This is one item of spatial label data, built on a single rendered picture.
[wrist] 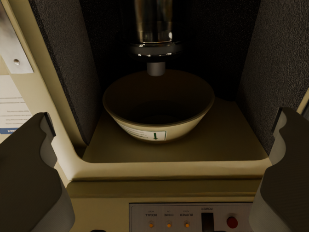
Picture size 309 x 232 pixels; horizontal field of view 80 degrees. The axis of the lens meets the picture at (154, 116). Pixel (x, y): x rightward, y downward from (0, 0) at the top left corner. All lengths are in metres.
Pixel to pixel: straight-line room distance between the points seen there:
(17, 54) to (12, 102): 0.70
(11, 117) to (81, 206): 0.71
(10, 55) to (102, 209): 0.21
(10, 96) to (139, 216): 0.72
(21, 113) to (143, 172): 0.71
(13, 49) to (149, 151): 0.19
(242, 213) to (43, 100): 0.28
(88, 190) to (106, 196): 0.03
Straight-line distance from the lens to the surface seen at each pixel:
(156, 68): 0.27
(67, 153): 0.28
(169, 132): 0.25
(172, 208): 0.28
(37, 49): 0.23
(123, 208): 0.29
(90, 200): 0.30
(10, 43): 0.21
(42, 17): 0.22
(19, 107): 0.91
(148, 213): 0.29
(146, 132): 0.25
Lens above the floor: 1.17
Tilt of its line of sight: 37 degrees up
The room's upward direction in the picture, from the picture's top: 177 degrees clockwise
